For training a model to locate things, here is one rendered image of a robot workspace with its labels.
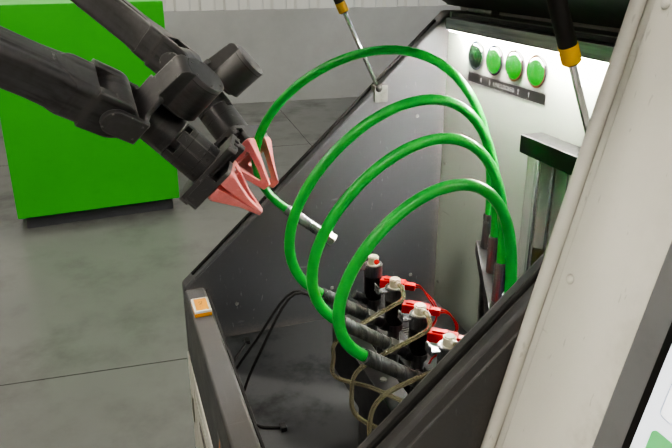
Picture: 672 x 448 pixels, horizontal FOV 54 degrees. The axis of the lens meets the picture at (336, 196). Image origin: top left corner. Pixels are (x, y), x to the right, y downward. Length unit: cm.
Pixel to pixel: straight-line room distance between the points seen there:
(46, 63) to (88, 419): 196
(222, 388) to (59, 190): 333
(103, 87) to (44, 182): 343
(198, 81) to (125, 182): 347
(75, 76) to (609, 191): 57
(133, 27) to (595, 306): 82
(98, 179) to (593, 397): 383
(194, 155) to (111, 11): 37
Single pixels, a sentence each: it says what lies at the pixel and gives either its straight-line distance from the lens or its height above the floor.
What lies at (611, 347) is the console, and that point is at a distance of 63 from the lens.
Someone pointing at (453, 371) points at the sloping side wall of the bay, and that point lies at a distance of 72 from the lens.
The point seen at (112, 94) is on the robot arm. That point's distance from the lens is 82.
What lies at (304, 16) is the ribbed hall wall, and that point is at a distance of 748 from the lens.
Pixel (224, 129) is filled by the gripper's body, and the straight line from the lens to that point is 106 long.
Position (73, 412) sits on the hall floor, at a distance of 268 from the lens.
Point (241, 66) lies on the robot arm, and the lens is 107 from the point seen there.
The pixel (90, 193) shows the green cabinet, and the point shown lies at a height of 19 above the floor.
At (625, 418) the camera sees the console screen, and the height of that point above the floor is 119.
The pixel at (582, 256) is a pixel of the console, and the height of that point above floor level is 129.
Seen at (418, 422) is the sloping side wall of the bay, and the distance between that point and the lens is 73.
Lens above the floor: 155
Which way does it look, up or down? 20 degrees down
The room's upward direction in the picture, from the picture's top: straight up
